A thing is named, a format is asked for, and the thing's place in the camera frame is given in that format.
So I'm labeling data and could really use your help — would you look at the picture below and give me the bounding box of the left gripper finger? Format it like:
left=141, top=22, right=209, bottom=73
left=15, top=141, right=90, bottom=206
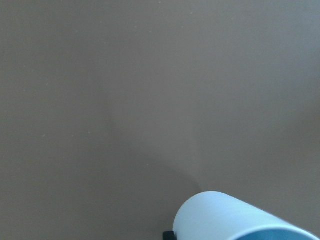
left=162, top=231, right=175, bottom=240

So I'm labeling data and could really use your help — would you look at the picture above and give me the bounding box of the light blue plastic cup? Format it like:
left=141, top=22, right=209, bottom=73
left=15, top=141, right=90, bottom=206
left=172, top=191, right=318, bottom=240

